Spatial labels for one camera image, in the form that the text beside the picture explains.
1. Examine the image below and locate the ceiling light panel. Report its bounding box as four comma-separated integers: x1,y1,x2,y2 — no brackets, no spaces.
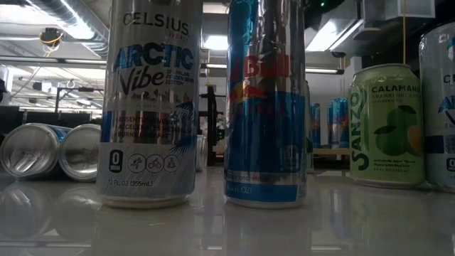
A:
203,34,229,51

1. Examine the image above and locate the long tube light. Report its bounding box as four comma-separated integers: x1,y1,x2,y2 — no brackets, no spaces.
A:
200,63,345,75

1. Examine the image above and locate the green Sanzo Calamansi can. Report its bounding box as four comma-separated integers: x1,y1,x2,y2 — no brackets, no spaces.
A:
348,63,427,189

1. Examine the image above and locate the black partition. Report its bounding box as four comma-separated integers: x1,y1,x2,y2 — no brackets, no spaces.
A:
0,105,104,125

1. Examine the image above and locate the white ceiling box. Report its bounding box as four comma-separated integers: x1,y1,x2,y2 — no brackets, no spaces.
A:
385,0,437,21

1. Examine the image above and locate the silver ceiling duct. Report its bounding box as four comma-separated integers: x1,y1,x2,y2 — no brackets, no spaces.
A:
30,0,110,58

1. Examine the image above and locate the black ceiling device yellow cable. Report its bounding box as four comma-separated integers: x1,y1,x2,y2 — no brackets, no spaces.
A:
38,27,65,47

